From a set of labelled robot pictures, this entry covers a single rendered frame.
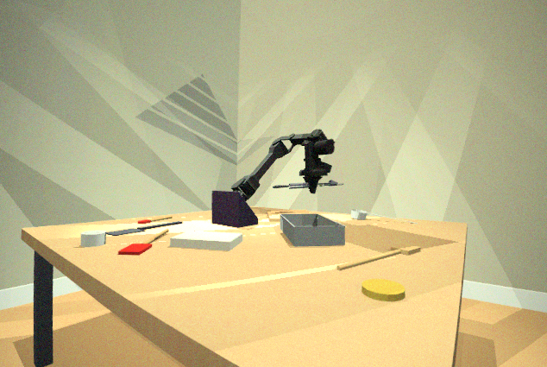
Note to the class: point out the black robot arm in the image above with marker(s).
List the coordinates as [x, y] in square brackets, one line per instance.
[316, 143]

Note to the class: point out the grey spatula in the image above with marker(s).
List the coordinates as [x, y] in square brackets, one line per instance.
[139, 229]

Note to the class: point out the white flat block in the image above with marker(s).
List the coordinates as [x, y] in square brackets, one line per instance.
[207, 240]

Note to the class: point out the red spatula with wooden handle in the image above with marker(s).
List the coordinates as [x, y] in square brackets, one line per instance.
[137, 249]

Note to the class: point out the yellow flat disc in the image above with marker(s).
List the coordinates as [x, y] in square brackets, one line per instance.
[383, 290]

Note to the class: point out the grey cylinder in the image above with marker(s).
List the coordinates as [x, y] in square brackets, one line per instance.
[92, 238]

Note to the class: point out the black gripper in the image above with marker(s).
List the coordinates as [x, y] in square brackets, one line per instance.
[311, 172]

